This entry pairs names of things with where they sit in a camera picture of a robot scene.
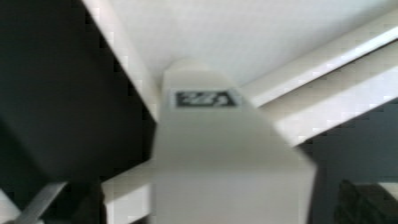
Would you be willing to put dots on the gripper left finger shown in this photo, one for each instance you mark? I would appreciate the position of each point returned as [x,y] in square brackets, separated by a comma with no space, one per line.
[67,204]

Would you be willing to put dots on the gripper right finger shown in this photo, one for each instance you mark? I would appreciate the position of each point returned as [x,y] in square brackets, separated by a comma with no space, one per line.
[367,204]

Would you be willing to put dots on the white leg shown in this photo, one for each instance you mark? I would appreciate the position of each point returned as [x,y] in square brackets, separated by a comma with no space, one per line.
[232,176]

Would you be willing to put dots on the white desk top panel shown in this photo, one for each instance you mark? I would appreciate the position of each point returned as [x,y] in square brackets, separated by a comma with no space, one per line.
[271,41]

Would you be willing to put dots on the white U-shaped frame fixture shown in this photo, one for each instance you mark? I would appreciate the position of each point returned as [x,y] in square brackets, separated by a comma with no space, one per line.
[74,129]

